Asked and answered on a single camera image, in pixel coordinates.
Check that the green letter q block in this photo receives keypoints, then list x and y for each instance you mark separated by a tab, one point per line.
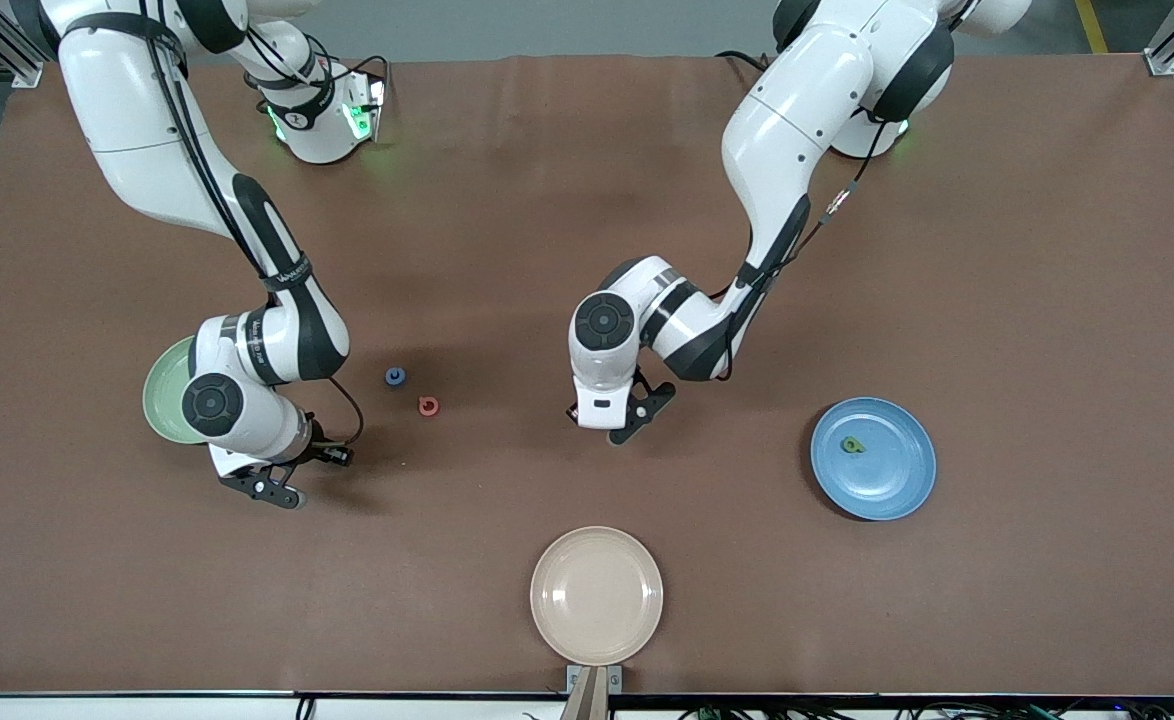
859	448

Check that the beige plate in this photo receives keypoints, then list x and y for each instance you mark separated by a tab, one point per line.
597	595

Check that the red letter Q block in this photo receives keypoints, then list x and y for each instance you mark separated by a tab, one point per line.
420	406

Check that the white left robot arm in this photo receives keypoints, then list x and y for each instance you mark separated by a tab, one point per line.
797	130

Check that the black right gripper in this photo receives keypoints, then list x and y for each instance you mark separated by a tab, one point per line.
319	447

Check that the blue plate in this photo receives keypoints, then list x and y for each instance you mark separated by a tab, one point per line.
887	480

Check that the blue round letter block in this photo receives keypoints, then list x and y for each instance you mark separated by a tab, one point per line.
388	376

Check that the light green plate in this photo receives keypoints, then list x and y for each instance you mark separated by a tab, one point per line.
162	395

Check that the white table edge rail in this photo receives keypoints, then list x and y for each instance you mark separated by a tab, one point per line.
147	708

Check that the brown table cover sheet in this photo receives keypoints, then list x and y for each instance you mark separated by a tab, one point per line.
587	200

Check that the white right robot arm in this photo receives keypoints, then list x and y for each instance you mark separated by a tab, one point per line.
147	130

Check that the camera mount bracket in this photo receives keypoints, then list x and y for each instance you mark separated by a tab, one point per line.
594	700

